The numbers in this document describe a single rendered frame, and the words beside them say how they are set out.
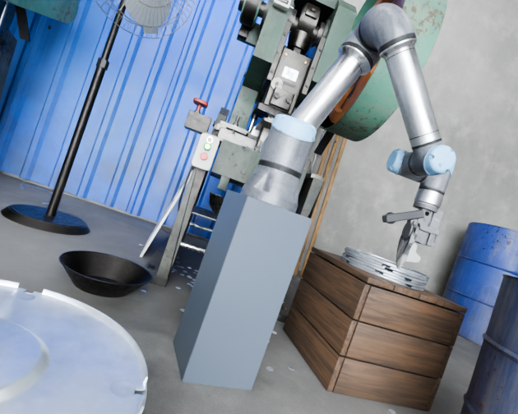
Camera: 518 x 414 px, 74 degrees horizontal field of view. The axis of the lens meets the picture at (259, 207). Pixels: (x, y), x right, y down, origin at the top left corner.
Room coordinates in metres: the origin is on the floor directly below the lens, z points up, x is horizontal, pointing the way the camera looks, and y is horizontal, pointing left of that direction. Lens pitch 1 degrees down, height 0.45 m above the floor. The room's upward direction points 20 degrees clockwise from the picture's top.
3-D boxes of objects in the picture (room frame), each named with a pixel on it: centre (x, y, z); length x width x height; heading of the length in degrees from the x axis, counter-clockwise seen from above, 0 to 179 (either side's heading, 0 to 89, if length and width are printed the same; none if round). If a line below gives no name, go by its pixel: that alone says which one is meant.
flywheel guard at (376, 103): (1.86, -0.23, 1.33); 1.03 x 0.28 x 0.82; 9
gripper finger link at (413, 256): (1.04, -0.49, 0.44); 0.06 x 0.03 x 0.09; 85
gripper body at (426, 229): (1.06, -0.49, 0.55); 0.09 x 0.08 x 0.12; 85
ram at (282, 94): (1.66, 0.08, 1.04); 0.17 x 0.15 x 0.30; 9
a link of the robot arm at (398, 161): (1.03, -0.39, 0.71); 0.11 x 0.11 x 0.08; 5
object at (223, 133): (1.70, 0.09, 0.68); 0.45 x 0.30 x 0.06; 99
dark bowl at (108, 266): (1.15, 0.41, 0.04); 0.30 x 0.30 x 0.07
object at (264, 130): (1.53, 0.06, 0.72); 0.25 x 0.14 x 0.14; 9
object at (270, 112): (1.71, 0.09, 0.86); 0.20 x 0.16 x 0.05; 99
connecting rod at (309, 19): (1.70, 0.09, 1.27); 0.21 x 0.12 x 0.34; 9
